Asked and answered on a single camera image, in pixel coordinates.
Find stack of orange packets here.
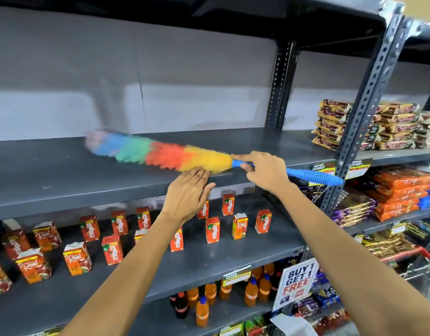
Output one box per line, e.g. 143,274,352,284
372,167,430,222

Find stack of dark packets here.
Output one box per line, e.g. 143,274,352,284
296,177,328,204

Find green snack packets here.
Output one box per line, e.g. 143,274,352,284
244,315,272,336

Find person's left hand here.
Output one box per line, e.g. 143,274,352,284
162,168,216,225

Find stack of brown noodle packets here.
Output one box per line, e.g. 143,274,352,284
311,99,377,152

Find grey perforated rack upright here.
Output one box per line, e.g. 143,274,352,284
320,0,423,215

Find pile of dark chocolate bars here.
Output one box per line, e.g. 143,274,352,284
291,269,350,333

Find dark perforated rack upright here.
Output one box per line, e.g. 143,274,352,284
265,40,298,130

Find white paper sheet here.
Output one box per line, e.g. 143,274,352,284
270,313,319,336

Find stack of purple packets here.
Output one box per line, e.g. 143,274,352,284
331,187,377,228

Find person's right hand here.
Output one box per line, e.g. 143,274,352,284
232,151,293,195

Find row of orange drink bottles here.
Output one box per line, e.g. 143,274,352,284
186,262,276,328

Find rainbow duster with blue handle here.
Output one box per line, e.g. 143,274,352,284
85,129,344,186

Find red-handled shopping cart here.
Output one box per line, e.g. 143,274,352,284
379,246,430,298

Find group of white-topped juice cartons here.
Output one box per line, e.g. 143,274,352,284
0,213,248,298

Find stack of yellow-brown noodle packets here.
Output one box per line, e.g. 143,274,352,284
375,101,420,151

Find wide grey metal shelving rack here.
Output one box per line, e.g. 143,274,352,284
0,0,405,336

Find white promotional sign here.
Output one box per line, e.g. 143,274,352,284
272,258,320,311

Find person's left forearm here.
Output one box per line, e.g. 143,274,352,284
61,211,187,336

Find narrow grey metal shelving rack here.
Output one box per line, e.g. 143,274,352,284
295,17,430,336

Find stack of pale noodle packets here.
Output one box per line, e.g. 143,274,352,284
414,111,430,149

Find person's right forearm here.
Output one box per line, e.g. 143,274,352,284
271,180,430,336

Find group of red juice cartons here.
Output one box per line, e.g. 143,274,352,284
1,194,272,266

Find stack of gold black packets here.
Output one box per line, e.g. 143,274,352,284
354,230,416,260

